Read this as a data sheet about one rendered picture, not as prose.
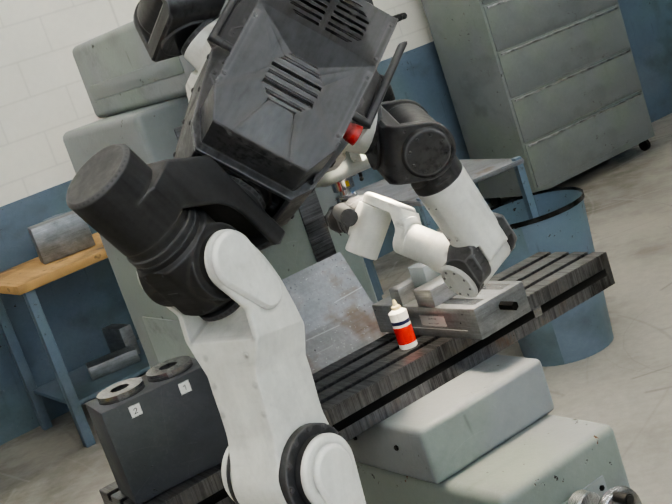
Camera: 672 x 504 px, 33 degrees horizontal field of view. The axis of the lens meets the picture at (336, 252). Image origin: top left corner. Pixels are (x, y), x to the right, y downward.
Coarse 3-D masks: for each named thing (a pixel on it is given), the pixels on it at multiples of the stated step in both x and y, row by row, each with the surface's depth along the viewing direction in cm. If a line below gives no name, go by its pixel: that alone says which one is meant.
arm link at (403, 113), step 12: (396, 108) 187; (408, 108) 185; (420, 108) 187; (408, 120) 180; (420, 120) 179; (432, 120) 180; (456, 156) 188; (456, 168) 187; (432, 180) 185; (444, 180) 186; (420, 192) 188; (432, 192) 187
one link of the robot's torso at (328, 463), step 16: (320, 448) 165; (336, 448) 167; (224, 464) 174; (304, 464) 163; (320, 464) 164; (336, 464) 166; (352, 464) 170; (224, 480) 174; (304, 480) 163; (320, 480) 163; (336, 480) 166; (352, 480) 168; (320, 496) 164; (336, 496) 166; (352, 496) 168
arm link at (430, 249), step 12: (420, 228) 209; (408, 240) 209; (420, 240) 207; (432, 240) 206; (444, 240) 205; (408, 252) 209; (420, 252) 207; (432, 252) 205; (444, 252) 204; (504, 252) 199; (432, 264) 206; (492, 264) 198; (480, 288) 197
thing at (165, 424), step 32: (128, 384) 212; (160, 384) 209; (192, 384) 211; (96, 416) 208; (128, 416) 206; (160, 416) 208; (192, 416) 211; (128, 448) 206; (160, 448) 209; (192, 448) 211; (224, 448) 214; (128, 480) 206; (160, 480) 209
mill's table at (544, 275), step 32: (544, 256) 280; (576, 256) 269; (544, 288) 254; (576, 288) 260; (544, 320) 254; (384, 352) 247; (416, 352) 239; (448, 352) 240; (480, 352) 244; (320, 384) 240; (352, 384) 234; (384, 384) 231; (416, 384) 235; (352, 416) 227; (384, 416) 231; (192, 480) 211
